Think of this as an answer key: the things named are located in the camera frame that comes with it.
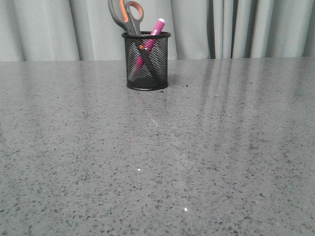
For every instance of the grey curtain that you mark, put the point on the grey curtain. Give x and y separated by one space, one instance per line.
45 30

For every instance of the black mesh pen cup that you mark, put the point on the black mesh pen cup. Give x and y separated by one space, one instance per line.
158 56

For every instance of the pink highlighter pen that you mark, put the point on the pink highlighter pen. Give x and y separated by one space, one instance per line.
146 49

